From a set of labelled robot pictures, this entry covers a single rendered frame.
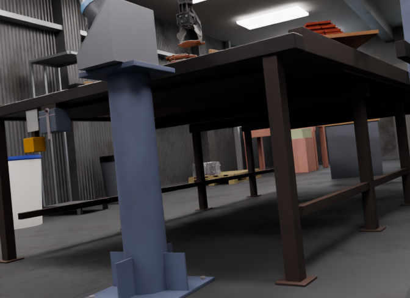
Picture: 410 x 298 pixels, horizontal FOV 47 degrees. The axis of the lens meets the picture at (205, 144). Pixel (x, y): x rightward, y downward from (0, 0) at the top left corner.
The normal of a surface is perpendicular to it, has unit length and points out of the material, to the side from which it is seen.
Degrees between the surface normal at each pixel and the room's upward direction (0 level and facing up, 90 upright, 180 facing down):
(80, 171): 90
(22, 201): 94
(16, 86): 90
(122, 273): 90
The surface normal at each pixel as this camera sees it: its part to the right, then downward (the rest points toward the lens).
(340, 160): -0.30, 0.00
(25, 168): 0.72, -0.03
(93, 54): -0.52, 0.03
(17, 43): 0.87, -0.10
